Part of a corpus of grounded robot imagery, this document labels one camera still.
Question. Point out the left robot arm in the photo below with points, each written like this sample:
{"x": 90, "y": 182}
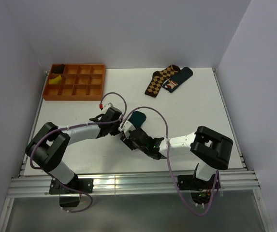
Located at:
{"x": 48, "y": 146}

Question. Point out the brown argyle sock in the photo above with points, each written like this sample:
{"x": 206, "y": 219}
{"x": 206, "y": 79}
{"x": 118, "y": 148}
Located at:
{"x": 158, "y": 78}

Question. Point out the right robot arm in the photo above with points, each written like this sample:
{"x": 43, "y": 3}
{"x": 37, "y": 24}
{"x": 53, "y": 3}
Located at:
{"x": 212, "y": 148}

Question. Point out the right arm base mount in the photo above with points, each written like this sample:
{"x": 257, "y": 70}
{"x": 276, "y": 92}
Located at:
{"x": 200, "y": 191}

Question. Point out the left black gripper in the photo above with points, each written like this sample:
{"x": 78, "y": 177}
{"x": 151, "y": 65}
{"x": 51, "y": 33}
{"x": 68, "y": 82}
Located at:
{"x": 116, "y": 132}

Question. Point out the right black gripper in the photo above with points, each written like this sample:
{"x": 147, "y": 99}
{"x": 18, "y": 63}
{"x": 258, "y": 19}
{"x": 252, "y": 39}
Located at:
{"x": 127, "y": 142}

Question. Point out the aluminium front rail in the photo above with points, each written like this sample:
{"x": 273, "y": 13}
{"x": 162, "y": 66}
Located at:
{"x": 128, "y": 184}

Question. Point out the rolled yellow sock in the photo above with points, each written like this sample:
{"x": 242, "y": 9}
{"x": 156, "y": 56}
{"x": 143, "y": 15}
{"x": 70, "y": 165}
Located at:
{"x": 55, "y": 81}

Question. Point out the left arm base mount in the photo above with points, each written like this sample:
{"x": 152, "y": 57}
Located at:
{"x": 70, "y": 194}

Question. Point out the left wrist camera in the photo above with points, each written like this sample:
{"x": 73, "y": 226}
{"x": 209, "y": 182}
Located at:
{"x": 105, "y": 107}

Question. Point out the rolled black sock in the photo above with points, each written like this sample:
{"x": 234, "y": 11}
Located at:
{"x": 58, "y": 69}

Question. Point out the green reindeer sock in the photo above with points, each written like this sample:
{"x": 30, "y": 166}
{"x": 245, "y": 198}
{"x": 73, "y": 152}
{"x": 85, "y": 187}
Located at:
{"x": 137, "y": 118}

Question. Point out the navy snowman sock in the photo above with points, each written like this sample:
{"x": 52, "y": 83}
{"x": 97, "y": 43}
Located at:
{"x": 177, "y": 80}

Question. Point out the orange compartment tray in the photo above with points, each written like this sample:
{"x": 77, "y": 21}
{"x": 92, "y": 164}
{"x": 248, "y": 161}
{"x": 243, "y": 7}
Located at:
{"x": 80, "y": 82}

